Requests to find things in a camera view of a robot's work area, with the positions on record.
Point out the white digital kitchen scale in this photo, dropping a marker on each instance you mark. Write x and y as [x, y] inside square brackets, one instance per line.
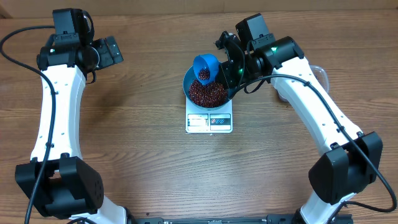
[199, 120]

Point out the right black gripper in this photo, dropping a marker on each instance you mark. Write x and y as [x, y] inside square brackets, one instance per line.
[229, 77]

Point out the red beans in scoop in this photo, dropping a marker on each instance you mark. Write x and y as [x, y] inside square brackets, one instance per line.
[204, 74]

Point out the blue plastic scoop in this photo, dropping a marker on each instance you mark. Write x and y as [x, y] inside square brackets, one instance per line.
[206, 62]

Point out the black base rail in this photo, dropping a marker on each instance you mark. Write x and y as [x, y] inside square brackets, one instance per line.
[269, 219]

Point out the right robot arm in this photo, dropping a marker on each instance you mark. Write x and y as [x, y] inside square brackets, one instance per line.
[349, 159]

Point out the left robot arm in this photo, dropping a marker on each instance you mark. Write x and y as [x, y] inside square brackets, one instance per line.
[56, 180]

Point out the blue bowl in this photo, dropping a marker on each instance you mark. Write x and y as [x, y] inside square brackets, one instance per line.
[187, 81]

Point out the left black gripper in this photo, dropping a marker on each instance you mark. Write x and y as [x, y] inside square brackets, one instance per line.
[109, 58]

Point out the red beans in bowl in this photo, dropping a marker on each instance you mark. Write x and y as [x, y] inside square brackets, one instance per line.
[208, 96]

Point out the clear plastic container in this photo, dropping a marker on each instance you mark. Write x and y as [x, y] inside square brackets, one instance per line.
[321, 77]

